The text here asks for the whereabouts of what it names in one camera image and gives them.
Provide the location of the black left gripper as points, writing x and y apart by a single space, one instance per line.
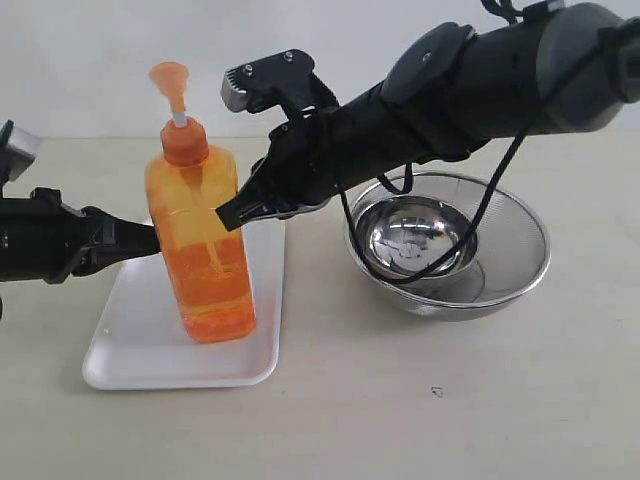
42 238

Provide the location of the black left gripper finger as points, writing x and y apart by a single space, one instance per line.
259 200

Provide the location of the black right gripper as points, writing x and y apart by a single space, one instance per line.
449 94

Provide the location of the steel mesh colander bowl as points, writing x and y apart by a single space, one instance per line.
514 249

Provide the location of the white rectangular foam tray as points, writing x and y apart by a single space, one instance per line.
143 342

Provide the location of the small shiny steel bowl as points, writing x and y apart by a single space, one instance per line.
402 235

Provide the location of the orange pump soap bottle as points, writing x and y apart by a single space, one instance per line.
184 185

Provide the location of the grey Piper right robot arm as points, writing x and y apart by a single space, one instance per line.
553 69

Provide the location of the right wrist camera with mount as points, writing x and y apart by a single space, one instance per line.
285 79

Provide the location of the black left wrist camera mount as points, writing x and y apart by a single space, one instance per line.
19 149

